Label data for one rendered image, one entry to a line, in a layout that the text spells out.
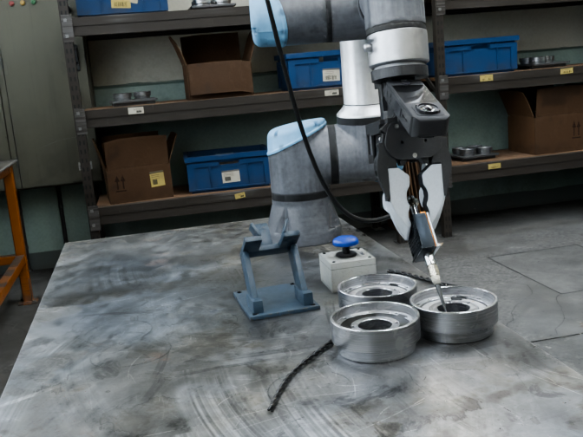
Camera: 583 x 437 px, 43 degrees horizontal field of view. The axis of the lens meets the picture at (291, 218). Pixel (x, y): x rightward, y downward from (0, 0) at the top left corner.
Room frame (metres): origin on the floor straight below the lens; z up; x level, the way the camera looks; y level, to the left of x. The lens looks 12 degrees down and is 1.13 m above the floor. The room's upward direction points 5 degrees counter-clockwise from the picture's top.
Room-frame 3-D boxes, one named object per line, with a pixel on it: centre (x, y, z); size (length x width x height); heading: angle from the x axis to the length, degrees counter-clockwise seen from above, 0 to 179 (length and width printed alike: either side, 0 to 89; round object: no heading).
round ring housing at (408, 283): (0.94, -0.11, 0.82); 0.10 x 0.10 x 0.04
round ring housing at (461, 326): (0.85, -0.19, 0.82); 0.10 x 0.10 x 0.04
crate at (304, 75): (4.65, -0.27, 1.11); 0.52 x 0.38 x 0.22; 101
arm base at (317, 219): (1.42, -0.02, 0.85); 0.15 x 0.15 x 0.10
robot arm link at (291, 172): (1.42, -0.03, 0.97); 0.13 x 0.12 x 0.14; 89
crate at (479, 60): (4.84, -1.23, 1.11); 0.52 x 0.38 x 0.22; 101
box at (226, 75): (4.51, 0.38, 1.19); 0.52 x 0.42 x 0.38; 101
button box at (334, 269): (1.09, -0.08, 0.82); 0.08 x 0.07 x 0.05; 11
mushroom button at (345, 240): (1.09, -0.08, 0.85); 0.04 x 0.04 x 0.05
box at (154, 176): (4.40, 0.89, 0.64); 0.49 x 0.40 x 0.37; 106
